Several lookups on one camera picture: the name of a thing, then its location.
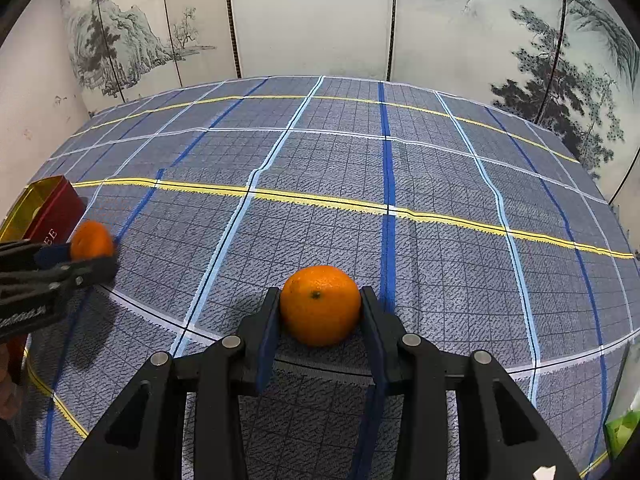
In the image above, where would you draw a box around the blue plaid tablecloth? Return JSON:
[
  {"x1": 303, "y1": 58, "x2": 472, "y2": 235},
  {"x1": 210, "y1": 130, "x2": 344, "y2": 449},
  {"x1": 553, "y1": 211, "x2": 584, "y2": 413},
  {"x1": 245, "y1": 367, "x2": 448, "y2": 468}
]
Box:
[{"x1": 10, "y1": 76, "x2": 640, "y2": 480}]

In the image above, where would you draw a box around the green packet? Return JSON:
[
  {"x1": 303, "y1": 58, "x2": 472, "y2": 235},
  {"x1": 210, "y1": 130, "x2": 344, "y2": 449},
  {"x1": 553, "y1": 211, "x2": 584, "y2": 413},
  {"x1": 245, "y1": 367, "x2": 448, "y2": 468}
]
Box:
[{"x1": 604, "y1": 407, "x2": 640, "y2": 461}]

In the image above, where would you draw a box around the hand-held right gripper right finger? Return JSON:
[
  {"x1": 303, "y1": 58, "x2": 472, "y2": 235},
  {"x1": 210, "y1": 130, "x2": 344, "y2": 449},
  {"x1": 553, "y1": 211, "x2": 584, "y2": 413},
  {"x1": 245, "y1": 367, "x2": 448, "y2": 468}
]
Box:
[{"x1": 359, "y1": 286, "x2": 583, "y2": 480}]

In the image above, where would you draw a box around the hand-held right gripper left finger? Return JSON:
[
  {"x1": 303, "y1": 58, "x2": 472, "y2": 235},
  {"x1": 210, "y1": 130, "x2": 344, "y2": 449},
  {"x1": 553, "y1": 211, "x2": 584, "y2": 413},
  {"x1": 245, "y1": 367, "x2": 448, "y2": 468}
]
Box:
[{"x1": 60, "y1": 287, "x2": 282, "y2": 480}]

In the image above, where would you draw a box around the orange mandarin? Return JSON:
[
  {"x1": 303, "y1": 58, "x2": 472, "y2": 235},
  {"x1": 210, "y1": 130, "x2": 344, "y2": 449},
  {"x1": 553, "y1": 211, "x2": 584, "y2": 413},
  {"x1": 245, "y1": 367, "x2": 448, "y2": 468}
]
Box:
[
  {"x1": 70, "y1": 220, "x2": 115, "y2": 262},
  {"x1": 279, "y1": 265, "x2": 362, "y2": 347}
]

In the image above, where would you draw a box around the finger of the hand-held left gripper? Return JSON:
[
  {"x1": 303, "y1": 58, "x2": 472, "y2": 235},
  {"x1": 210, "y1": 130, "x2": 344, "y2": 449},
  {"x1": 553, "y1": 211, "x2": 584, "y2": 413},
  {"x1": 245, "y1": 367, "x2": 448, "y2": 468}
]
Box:
[
  {"x1": 0, "y1": 256, "x2": 120, "y2": 306},
  {"x1": 0, "y1": 240, "x2": 75, "y2": 273}
]

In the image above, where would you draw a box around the red tin box gold interior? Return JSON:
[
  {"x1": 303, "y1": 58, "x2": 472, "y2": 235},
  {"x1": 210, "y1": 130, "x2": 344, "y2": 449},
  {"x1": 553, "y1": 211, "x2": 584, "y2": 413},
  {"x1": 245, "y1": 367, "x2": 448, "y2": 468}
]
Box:
[{"x1": 0, "y1": 176, "x2": 87, "y2": 251}]

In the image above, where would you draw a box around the painted landscape folding screen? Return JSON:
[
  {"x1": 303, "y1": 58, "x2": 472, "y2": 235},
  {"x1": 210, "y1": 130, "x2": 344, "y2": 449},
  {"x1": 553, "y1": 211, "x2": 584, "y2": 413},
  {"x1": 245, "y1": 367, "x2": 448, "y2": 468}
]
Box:
[{"x1": 60, "y1": 0, "x2": 640, "y2": 196}]

